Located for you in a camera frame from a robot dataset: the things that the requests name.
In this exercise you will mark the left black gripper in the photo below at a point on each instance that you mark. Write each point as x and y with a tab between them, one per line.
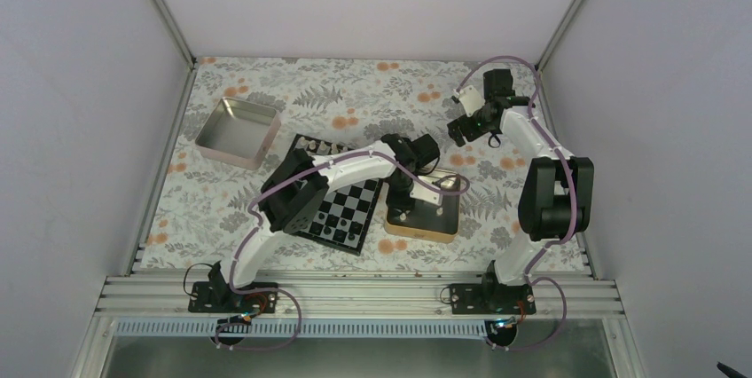
394	201

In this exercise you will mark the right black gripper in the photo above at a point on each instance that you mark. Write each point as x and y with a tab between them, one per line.
455	133

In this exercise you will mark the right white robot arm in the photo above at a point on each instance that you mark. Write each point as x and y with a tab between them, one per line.
555	202

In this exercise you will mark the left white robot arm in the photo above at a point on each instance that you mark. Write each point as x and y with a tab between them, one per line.
330	172

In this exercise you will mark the black white chess board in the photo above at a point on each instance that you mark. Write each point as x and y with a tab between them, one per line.
341	211

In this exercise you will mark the yellow metal tin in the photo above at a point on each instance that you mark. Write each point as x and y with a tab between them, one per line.
428	222

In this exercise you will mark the pink metal tin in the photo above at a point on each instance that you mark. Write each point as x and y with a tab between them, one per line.
239	133

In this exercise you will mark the floral table mat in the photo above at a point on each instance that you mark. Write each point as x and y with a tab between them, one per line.
202	212

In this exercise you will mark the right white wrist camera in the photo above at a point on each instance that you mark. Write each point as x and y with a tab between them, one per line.
470	99

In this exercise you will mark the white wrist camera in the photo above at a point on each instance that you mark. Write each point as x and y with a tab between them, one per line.
470	99
427	192

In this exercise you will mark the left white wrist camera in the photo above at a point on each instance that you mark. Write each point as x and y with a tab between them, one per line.
427	192

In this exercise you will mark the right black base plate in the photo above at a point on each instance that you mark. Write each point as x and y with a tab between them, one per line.
496	299

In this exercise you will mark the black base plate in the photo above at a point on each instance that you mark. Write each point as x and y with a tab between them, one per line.
496	299
206	299

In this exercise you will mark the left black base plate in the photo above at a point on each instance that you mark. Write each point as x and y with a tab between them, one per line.
206	299

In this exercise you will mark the aluminium mounting rail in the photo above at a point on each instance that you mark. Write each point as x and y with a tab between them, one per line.
339	296

